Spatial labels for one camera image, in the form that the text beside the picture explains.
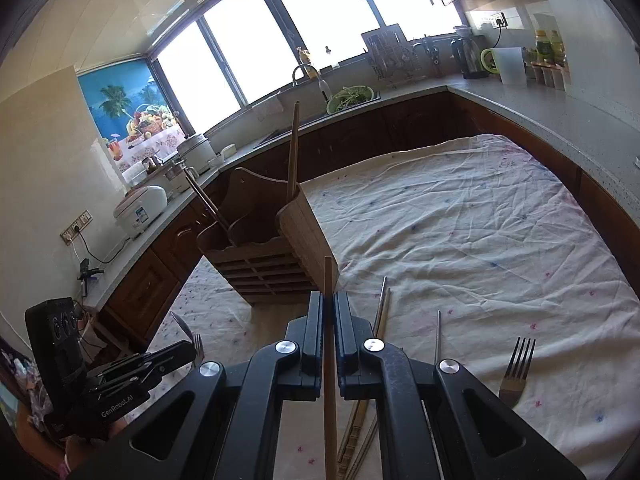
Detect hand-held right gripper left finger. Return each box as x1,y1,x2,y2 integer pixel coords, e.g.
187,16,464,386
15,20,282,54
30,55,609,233
70,291,326,480

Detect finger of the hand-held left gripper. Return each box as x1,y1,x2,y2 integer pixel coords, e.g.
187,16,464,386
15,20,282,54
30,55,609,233
87,352,173,383
125,341,197,392

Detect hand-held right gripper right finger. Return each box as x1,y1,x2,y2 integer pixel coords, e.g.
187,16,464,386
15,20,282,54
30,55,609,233
332,291,586,480

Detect metal spoon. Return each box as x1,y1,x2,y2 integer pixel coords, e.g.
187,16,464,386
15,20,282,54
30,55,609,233
169,311,194,347

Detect wooden utensil holder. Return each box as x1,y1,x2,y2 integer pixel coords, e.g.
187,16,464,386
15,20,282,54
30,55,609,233
196,167,341,307

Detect black phone holder stand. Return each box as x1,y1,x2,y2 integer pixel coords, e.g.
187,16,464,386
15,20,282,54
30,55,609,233
77,258,105,297

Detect white rice cooker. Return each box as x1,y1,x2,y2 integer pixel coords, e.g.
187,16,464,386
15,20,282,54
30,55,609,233
113,184,169,241

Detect white floral tablecloth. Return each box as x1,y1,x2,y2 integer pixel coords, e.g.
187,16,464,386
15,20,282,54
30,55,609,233
145,132,640,480

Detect white dish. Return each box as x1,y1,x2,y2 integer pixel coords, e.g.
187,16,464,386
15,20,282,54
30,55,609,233
207,143,236,169

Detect white electric cooking pot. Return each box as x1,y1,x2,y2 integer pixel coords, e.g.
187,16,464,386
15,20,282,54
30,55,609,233
175,133,216,174

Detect white dish cloth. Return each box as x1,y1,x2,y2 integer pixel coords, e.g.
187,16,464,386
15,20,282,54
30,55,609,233
257,94,286,122

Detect green colander with vegetables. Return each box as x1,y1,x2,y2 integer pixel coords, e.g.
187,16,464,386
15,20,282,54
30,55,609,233
326,84,376,115

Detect chrome kitchen faucet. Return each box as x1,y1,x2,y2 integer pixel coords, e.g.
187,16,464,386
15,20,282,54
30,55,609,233
291,63,331,104

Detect yellow dish soap bottle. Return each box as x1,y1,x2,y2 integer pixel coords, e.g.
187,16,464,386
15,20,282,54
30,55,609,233
297,45,319,79

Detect metal kitchen utensil rack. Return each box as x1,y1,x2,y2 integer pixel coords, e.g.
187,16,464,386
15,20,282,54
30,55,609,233
367,35,426,82

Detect kitchen scissors holder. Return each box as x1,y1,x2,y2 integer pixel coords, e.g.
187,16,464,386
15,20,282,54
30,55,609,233
424,35,446,79

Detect black electric kettle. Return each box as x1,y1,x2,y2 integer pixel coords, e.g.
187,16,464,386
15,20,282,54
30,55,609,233
450,35,490,80

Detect kitchen window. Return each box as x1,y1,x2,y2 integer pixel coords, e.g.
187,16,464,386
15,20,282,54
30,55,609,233
149,0,465,134

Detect row of spice jars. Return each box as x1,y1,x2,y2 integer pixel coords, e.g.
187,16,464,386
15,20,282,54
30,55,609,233
524,62,571,92

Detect yellow oil bottles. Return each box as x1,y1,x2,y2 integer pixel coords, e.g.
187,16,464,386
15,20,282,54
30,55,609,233
533,28,569,66

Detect black power cable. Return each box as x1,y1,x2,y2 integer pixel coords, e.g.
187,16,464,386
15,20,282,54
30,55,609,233
74,232,117,265

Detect wall power socket strip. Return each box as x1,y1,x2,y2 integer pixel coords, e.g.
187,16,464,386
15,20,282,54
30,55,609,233
60,209,94,246

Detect tropical fruit wall poster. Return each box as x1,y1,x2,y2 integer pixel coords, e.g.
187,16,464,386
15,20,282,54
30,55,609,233
76,67,189,174

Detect white pitcher green handle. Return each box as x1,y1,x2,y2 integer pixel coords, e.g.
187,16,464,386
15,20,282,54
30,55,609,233
480,45,527,86

